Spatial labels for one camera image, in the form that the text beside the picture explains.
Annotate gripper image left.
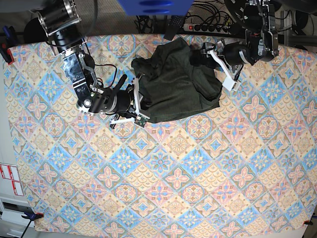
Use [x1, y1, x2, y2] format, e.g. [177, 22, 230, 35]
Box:
[77, 74, 150, 129]

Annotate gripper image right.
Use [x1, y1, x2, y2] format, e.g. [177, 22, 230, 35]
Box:
[190, 40, 250, 84]

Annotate dark green long-sleeve T-shirt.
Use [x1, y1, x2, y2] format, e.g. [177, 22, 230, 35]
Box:
[131, 38, 222, 123]

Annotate black remote-like device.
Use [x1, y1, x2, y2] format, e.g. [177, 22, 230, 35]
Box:
[163, 15, 185, 41]

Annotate colourful patterned tablecloth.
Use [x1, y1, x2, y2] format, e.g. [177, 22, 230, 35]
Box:
[3, 43, 317, 238]

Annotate blue plastic box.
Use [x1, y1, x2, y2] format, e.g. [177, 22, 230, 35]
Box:
[118, 0, 194, 16]

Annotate black round stool base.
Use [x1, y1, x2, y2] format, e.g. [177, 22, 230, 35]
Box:
[23, 18, 48, 44]

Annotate blue clamp top left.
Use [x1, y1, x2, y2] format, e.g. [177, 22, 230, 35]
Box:
[0, 26, 15, 65]

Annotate blue clamp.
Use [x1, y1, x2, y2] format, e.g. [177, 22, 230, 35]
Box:
[0, 26, 15, 65]
[21, 212, 44, 238]

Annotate red white label stickers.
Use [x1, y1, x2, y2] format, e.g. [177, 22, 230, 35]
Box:
[0, 164, 24, 196]

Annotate blue clamp bottom left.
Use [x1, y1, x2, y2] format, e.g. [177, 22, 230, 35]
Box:
[21, 212, 44, 238]

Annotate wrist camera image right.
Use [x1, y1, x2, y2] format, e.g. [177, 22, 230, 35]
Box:
[222, 76, 241, 91]

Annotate black power strip red switch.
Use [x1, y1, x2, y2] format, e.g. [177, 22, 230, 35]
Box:
[183, 23, 229, 34]

